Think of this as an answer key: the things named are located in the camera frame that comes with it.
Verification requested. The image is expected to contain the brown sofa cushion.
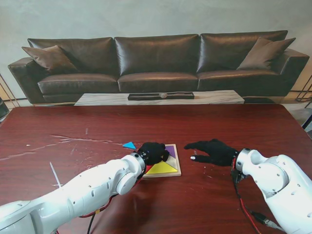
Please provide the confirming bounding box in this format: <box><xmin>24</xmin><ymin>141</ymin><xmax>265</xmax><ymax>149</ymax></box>
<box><xmin>21</xmin><ymin>45</ymin><xmax>79</xmax><ymax>73</ymax></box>
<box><xmin>236</xmin><ymin>37</ymin><xmax>296</xmax><ymax>71</ymax></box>

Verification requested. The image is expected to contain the red black left arm cable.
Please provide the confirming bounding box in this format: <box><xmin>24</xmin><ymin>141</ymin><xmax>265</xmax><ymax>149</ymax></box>
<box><xmin>55</xmin><ymin>170</ymin><xmax>144</xmax><ymax>234</ymax></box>

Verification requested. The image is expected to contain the red black right arm cable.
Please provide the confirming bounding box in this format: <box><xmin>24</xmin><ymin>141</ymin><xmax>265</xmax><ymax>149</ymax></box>
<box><xmin>231</xmin><ymin>168</ymin><xmax>278</xmax><ymax>234</ymax></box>

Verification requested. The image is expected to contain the large yellow tangram triangle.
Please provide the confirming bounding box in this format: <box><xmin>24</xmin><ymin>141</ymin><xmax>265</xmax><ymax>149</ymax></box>
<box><xmin>145</xmin><ymin>162</ymin><xmax>177</xmax><ymax>175</ymax></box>

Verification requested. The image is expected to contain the purple tangram triangle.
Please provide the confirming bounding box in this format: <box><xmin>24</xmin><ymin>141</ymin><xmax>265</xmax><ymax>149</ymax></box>
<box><xmin>165</xmin><ymin>145</ymin><xmax>176</xmax><ymax>159</ymax></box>

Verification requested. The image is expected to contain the thin white cable tie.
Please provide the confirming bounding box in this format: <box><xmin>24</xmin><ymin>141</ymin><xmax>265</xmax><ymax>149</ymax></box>
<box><xmin>49</xmin><ymin>161</ymin><xmax>63</xmax><ymax>188</ymax></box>

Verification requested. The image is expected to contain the dark brown leather sofa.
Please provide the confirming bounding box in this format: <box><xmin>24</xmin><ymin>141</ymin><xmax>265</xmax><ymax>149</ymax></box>
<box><xmin>7</xmin><ymin>30</ymin><xmax>310</xmax><ymax>106</ymax></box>

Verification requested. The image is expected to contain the square wooden puzzle tray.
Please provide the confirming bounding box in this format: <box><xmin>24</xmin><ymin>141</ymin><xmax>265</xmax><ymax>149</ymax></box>
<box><xmin>142</xmin><ymin>144</ymin><xmax>182</xmax><ymax>179</ymax></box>

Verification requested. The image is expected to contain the marble coffee table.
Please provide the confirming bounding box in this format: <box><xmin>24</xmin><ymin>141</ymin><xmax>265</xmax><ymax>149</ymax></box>
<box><xmin>74</xmin><ymin>90</ymin><xmax>245</xmax><ymax>106</ymax></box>

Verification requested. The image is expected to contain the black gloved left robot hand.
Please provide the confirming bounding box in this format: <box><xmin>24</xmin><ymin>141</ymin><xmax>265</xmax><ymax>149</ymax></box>
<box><xmin>137</xmin><ymin>142</ymin><xmax>169</xmax><ymax>166</ymax></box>

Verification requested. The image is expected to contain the thin metal side table frame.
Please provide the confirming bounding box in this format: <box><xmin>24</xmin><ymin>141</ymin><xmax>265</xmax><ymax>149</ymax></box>
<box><xmin>294</xmin><ymin>73</ymin><xmax>312</xmax><ymax>103</ymax></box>
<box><xmin>0</xmin><ymin>73</ymin><xmax>21</xmax><ymax>108</ymax></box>

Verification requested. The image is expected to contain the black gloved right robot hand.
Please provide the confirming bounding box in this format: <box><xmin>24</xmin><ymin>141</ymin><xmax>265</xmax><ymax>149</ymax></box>
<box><xmin>184</xmin><ymin>138</ymin><xmax>239</xmax><ymax>167</ymax></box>

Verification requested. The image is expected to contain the long black decorative tray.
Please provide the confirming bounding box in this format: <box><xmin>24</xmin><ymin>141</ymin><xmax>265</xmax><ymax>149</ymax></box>
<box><xmin>128</xmin><ymin>92</ymin><xmax>195</xmax><ymax>101</ymax></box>

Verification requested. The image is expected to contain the red black arm cable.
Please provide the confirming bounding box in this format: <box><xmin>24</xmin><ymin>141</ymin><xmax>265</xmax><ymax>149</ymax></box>
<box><xmin>55</xmin><ymin>170</ymin><xmax>144</xmax><ymax>234</ymax></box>
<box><xmin>231</xmin><ymin>168</ymin><xmax>278</xmax><ymax>234</ymax></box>

